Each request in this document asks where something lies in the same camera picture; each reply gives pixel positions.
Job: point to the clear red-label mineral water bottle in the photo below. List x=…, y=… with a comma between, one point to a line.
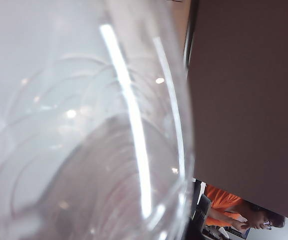
x=84, y=125

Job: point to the person in orange shirt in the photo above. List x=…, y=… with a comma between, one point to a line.
x=223, y=202

